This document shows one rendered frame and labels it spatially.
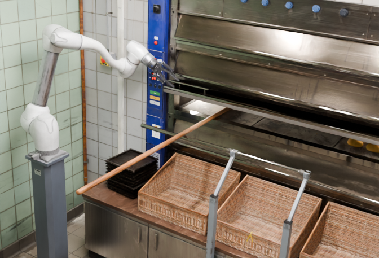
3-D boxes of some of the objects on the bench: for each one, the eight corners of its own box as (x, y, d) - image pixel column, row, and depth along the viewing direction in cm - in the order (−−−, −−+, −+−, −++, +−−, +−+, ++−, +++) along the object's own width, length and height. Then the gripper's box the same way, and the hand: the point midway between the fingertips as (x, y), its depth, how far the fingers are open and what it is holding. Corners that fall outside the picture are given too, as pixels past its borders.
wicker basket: (173, 184, 413) (175, 151, 403) (239, 206, 386) (242, 171, 376) (136, 210, 374) (136, 175, 364) (205, 237, 347) (208, 200, 337)
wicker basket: (322, 236, 354) (327, 199, 344) (411, 266, 327) (420, 227, 317) (295, 274, 315) (300, 234, 305) (394, 312, 288) (404, 269, 278)
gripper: (160, 51, 376) (185, 73, 374) (146, 70, 384) (171, 92, 382) (155, 53, 369) (181, 75, 368) (142, 73, 377) (167, 95, 376)
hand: (172, 81), depth 375 cm, fingers closed on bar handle, 5 cm apart
